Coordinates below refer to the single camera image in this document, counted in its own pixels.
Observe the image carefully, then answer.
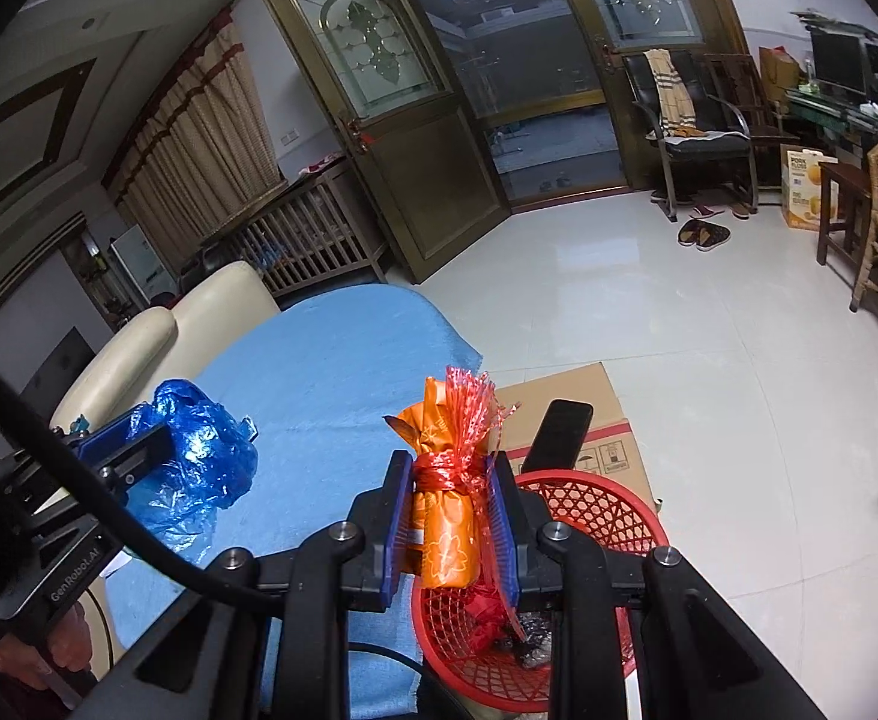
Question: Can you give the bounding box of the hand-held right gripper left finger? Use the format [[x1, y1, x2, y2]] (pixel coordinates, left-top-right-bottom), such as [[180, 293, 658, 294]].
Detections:
[[89, 448, 419, 720]]

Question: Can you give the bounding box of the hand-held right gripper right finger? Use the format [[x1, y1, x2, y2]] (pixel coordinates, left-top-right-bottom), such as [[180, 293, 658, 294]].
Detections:
[[487, 450, 830, 720]]

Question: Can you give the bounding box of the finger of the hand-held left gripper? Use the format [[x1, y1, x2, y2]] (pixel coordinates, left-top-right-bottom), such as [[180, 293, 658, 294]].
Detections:
[[52, 403, 158, 460], [97, 427, 177, 500]]

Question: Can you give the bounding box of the orange wrapper with red ribbon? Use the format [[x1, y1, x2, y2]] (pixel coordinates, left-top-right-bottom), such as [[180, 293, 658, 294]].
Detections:
[[382, 366, 522, 590]]

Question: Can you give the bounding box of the blue plastic bag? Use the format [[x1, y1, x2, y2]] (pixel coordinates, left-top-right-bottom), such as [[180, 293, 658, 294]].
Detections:
[[119, 379, 260, 567]]

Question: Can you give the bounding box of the red plastic basket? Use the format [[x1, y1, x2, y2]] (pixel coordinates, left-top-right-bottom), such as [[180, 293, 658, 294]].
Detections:
[[410, 469, 671, 713]]

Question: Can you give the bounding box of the person's left hand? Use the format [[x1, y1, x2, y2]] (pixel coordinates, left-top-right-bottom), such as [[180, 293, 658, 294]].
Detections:
[[0, 604, 98, 695]]

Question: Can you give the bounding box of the black television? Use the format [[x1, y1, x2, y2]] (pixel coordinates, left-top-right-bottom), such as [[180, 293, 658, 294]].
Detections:
[[19, 326, 98, 421]]

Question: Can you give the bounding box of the crumpled silver foil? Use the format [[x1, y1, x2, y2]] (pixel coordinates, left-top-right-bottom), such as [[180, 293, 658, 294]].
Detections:
[[510, 611, 560, 668]]

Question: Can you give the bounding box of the black rectangular object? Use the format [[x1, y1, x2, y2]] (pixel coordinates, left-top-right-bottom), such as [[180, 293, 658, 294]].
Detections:
[[521, 399, 594, 475]]

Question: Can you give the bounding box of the cardboard box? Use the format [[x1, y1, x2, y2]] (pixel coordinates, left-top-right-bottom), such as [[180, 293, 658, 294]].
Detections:
[[495, 361, 661, 511]]

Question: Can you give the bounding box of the white air conditioner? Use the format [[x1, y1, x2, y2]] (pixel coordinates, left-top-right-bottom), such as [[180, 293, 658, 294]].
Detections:
[[109, 225, 173, 301]]

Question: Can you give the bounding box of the blue tablecloth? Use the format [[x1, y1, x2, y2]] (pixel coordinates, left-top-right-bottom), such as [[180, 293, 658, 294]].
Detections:
[[101, 285, 485, 720]]

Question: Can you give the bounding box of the wooden crib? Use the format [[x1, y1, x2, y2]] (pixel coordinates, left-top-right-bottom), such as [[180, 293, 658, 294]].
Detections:
[[199, 157, 387, 297]]

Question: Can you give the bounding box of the beige striped curtain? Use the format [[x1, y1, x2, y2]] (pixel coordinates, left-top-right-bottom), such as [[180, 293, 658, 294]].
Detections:
[[101, 22, 286, 271]]

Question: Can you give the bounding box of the black armchair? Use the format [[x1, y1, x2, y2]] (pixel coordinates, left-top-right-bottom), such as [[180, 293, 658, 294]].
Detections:
[[622, 49, 762, 222]]

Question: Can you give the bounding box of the orange printed carton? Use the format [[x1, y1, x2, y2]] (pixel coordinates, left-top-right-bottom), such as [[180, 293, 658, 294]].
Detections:
[[780, 144, 839, 231]]

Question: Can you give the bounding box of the striped beige scarf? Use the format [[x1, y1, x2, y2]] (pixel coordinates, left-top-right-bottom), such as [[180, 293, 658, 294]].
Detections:
[[645, 49, 699, 137]]

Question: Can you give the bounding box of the dark wooden stool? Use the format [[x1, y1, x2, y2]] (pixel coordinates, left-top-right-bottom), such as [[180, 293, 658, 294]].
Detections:
[[816, 161, 871, 267]]

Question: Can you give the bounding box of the dark wooden chair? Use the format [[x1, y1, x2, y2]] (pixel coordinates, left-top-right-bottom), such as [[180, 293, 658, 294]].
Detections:
[[701, 52, 796, 188]]

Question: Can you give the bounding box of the glass desk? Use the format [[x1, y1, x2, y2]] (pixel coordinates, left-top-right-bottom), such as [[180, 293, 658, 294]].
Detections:
[[784, 86, 878, 158]]

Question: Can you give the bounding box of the brown paper bag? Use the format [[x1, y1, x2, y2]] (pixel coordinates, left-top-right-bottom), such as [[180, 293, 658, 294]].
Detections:
[[757, 45, 801, 106]]

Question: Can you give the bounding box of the closed wooden glass door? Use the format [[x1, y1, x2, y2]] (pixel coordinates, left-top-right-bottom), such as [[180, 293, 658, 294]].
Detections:
[[540, 0, 751, 192]]

